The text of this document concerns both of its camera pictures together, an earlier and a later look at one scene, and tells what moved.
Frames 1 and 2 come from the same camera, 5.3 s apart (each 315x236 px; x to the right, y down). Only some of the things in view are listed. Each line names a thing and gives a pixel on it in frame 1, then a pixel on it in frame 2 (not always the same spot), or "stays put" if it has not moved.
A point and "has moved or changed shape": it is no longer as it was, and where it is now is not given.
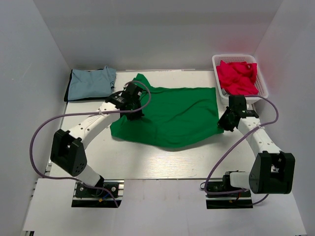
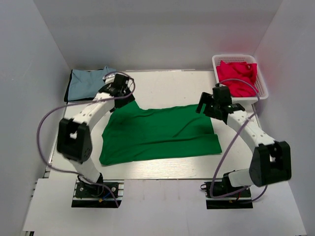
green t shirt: [173, 116] has moved or changed shape
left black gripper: [136, 116] to [126, 100]
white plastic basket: [259, 82] stays put
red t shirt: [237, 78] stays put
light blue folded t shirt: [92, 83] stays put
